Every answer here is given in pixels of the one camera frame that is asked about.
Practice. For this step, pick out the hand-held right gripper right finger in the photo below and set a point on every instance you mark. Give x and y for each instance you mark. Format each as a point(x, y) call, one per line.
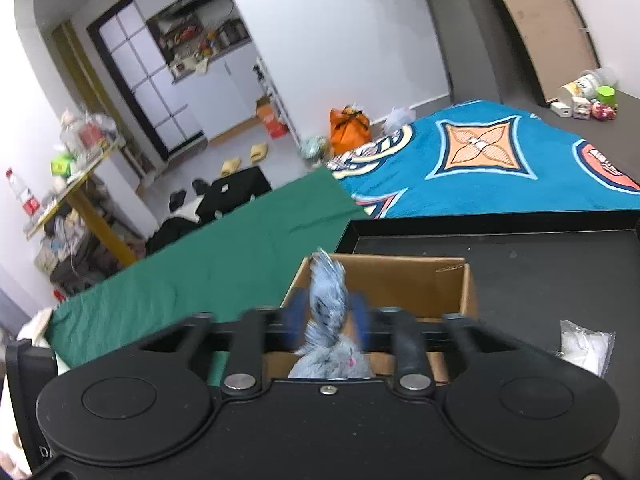
point(361, 322)

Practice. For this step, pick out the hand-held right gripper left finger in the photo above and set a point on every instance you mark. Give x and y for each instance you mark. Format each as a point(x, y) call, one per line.
point(299, 317)

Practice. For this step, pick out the grey plush toy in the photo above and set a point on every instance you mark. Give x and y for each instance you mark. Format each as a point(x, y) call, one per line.
point(327, 310)

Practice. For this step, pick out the brown cardboard box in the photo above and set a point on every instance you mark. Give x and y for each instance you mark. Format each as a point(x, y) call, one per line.
point(415, 285)

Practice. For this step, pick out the large black tray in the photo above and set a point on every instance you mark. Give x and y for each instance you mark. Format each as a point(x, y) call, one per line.
point(540, 270)

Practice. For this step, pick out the clear bag of white stuffing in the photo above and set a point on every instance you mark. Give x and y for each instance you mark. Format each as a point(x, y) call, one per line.
point(585, 347)

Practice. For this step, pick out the white cloth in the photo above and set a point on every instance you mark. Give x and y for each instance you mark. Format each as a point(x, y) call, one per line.
point(35, 325)

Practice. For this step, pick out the green cloth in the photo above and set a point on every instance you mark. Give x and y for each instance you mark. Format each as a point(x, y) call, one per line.
point(200, 270)

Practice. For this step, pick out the black stool with holes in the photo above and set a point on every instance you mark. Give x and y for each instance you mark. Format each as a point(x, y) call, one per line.
point(240, 187)

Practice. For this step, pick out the pile of black clothing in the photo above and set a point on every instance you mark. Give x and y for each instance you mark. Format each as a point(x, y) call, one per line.
point(172, 232)

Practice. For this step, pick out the black shoe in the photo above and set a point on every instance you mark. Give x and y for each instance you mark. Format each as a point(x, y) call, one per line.
point(176, 200)
point(200, 186)

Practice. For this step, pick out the yellow slipper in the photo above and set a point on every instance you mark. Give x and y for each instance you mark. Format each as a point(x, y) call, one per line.
point(230, 166)
point(259, 151)

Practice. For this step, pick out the floral patterned bag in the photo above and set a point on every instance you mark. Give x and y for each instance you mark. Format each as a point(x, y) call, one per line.
point(314, 147)

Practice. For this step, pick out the yellow table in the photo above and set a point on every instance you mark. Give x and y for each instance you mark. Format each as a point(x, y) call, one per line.
point(95, 225)

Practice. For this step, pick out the blue printed blanket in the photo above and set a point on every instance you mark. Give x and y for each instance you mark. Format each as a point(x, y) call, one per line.
point(500, 190)

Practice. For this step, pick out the orange bag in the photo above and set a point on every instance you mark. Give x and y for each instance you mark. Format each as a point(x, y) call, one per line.
point(347, 127)

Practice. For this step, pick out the red label water bottle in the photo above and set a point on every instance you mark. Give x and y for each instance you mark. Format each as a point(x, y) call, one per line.
point(22, 192)

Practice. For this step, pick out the orange cardboard box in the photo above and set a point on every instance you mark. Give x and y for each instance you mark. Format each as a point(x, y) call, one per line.
point(271, 119)

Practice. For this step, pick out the white plastic bag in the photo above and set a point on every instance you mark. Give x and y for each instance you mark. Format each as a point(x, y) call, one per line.
point(397, 119)

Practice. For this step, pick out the white shelf rack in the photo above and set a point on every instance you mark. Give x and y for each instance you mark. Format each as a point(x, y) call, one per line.
point(272, 95)

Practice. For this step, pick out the green box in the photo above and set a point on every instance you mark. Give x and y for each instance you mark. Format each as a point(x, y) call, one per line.
point(62, 165)

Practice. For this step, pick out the white kitchen cabinet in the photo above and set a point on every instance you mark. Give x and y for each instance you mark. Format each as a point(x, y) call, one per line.
point(240, 85)

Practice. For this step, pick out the clear plastic bag clutter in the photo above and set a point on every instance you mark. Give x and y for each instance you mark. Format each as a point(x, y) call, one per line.
point(87, 130)

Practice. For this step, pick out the black framed glass door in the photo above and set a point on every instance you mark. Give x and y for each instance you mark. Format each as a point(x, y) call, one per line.
point(145, 75)

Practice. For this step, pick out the small white box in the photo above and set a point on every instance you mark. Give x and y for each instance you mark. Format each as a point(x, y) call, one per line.
point(561, 109)

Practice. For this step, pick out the cluttered kitchen shelf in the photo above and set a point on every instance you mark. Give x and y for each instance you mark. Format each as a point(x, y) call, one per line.
point(200, 40)

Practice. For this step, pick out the white printed carton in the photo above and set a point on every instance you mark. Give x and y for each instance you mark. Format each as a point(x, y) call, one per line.
point(581, 107)

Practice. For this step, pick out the pink red toys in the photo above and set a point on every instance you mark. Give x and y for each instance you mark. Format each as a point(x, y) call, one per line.
point(602, 110)

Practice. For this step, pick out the black framed brown board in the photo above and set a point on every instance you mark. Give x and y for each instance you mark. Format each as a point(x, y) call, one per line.
point(540, 25)

